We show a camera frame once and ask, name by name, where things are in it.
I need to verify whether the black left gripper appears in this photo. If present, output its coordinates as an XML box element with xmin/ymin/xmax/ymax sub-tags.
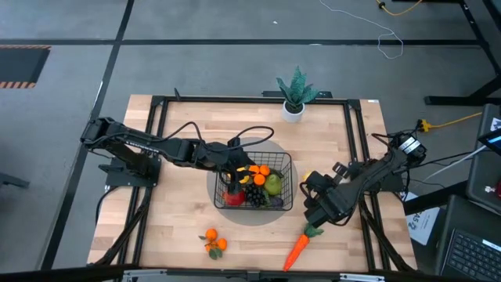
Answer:
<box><xmin>191</xmin><ymin>141</ymin><xmax>257</xmax><ymax>196</ymax></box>

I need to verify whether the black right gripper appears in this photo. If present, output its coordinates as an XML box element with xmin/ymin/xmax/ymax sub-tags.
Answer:
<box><xmin>299</xmin><ymin>162</ymin><xmax>355</xmax><ymax>227</ymax></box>

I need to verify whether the yellow starfruit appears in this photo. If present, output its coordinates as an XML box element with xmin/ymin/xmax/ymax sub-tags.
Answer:
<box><xmin>236</xmin><ymin>166</ymin><xmax>252</xmax><ymax>185</ymax></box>

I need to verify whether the black grape bunch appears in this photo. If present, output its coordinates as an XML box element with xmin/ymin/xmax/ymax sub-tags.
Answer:
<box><xmin>244</xmin><ymin>183</ymin><xmax>269</xmax><ymax>208</ymax></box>

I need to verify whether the red apple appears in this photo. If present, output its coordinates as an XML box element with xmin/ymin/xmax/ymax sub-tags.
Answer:
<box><xmin>223</xmin><ymin>189</ymin><xmax>247</xmax><ymax>208</ymax></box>

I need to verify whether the green pear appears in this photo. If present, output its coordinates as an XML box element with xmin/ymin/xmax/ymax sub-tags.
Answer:
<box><xmin>263</xmin><ymin>173</ymin><xmax>283</xmax><ymax>197</ymax></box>

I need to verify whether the orange carrot with green leaves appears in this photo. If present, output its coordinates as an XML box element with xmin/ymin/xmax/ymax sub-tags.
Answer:
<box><xmin>283</xmin><ymin>222</ymin><xmax>325</xmax><ymax>273</ymax></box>

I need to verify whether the grey round mat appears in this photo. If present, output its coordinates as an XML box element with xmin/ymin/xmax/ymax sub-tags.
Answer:
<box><xmin>206</xmin><ymin>136</ymin><xmax>299</xmax><ymax>227</ymax></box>

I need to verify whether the green plant in white pot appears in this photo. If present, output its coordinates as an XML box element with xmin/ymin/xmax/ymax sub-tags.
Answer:
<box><xmin>276</xmin><ymin>65</ymin><xmax>320</xmax><ymax>124</ymax></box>

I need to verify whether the white paper sheet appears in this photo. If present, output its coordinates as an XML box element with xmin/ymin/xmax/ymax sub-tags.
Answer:
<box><xmin>402</xmin><ymin>191</ymin><xmax>442</xmax><ymax>246</ymax></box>

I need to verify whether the thin white rod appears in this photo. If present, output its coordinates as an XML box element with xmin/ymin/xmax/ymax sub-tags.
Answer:
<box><xmin>424</xmin><ymin>145</ymin><xmax>487</xmax><ymax>182</ymax></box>

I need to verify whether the black equipment case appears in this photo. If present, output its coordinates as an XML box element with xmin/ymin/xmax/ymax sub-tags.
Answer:
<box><xmin>465</xmin><ymin>103</ymin><xmax>501</xmax><ymax>216</ymax></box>

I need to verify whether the black laptop keyboard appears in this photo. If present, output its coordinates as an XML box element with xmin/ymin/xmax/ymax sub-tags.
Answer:
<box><xmin>440</xmin><ymin>229</ymin><xmax>501</xmax><ymax>282</ymax></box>

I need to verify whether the tablet screen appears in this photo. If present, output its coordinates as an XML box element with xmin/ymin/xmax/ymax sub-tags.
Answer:
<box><xmin>477</xmin><ymin>128</ymin><xmax>501</xmax><ymax>157</ymax></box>

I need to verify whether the black furniture foot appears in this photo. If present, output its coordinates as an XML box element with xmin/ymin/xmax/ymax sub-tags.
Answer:
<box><xmin>0</xmin><ymin>172</ymin><xmax>31</xmax><ymax>189</ymax></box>

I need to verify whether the black hazard-striped floor mat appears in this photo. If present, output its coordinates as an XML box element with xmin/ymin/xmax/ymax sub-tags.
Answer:
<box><xmin>0</xmin><ymin>45</ymin><xmax>52</xmax><ymax>90</ymax></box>

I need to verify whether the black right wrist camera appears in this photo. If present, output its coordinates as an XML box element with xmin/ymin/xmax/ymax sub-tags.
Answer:
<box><xmin>304</xmin><ymin>206</ymin><xmax>326</xmax><ymax>229</ymax></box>

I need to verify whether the black wire basket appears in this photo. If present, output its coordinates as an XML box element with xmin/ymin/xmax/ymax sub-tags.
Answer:
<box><xmin>213</xmin><ymin>151</ymin><xmax>294</xmax><ymax>212</ymax></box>

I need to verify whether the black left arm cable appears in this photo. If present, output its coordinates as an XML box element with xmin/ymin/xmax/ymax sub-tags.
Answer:
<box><xmin>156</xmin><ymin>121</ymin><xmax>275</xmax><ymax>154</ymax></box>

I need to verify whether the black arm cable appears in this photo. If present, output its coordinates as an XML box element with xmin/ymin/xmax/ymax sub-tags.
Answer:
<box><xmin>156</xmin><ymin>121</ymin><xmax>275</xmax><ymax>154</ymax></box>
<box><xmin>334</xmin><ymin>195</ymin><xmax>367</xmax><ymax>228</ymax></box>

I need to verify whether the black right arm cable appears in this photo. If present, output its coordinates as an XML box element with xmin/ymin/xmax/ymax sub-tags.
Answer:
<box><xmin>334</xmin><ymin>195</ymin><xmax>367</xmax><ymax>228</ymax></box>

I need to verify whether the black table frame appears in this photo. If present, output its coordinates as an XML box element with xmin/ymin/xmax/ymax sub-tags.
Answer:
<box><xmin>88</xmin><ymin>93</ymin><xmax>418</xmax><ymax>275</ymax></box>

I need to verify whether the yellow extension cable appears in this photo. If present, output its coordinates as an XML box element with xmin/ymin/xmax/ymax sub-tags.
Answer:
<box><xmin>416</xmin><ymin>112</ymin><xmax>483</xmax><ymax>133</ymax></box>

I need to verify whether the white floor cable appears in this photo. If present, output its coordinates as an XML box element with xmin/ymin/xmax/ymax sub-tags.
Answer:
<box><xmin>319</xmin><ymin>0</ymin><xmax>405</xmax><ymax>60</ymax></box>

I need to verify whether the yellow floor cable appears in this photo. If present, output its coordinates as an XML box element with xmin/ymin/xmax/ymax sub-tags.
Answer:
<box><xmin>375</xmin><ymin>0</ymin><xmax>424</xmax><ymax>17</ymax></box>

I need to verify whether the black desk leg frame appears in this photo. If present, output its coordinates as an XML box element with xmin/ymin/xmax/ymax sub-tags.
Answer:
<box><xmin>424</xmin><ymin>0</ymin><xmax>501</xmax><ymax>107</ymax></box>

